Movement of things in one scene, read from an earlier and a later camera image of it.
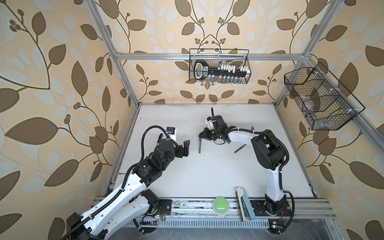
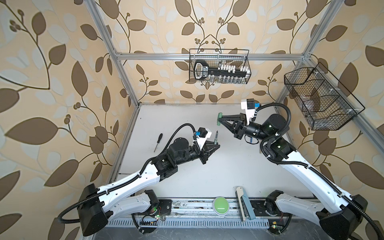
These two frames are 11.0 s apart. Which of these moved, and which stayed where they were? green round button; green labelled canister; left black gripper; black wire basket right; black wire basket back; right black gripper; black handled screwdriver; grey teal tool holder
Moved: left black gripper; right black gripper
Stayed: green labelled canister; black wire basket right; grey teal tool holder; green round button; black wire basket back; black handled screwdriver
